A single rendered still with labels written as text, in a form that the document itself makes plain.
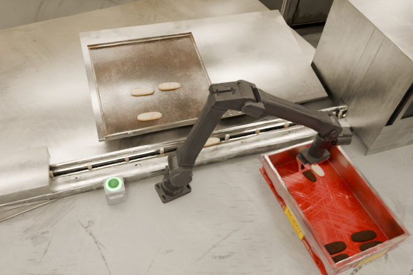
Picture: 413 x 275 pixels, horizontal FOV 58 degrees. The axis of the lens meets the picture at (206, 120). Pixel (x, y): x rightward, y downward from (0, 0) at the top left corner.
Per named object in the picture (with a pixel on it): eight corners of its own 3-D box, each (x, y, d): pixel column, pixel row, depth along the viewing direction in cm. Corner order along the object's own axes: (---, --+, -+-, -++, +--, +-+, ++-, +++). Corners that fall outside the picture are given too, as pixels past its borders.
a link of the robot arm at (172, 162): (165, 172, 138) (166, 185, 134) (165, 156, 130) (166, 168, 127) (190, 170, 139) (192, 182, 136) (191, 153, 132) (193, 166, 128)
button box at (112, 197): (107, 211, 136) (103, 195, 128) (104, 193, 141) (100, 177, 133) (129, 205, 139) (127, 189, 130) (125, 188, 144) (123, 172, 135)
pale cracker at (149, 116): (137, 122, 152) (137, 120, 151) (136, 114, 154) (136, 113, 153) (162, 118, 155) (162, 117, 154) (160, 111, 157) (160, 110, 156)
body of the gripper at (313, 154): (329, 156, 142) (336, 144, 137) (310, 166, 138) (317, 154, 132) (317, 145, 146) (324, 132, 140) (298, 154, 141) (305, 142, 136)
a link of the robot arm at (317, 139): (316, 127, 133) (322, 139, 130) (333, 126, 135) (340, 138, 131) (310, 139, 138) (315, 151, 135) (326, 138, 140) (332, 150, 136)
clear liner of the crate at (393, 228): (324, 284, 120) (334, 272, 113) (255, 167, 150) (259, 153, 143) (402, 248, 131) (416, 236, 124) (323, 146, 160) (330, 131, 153)
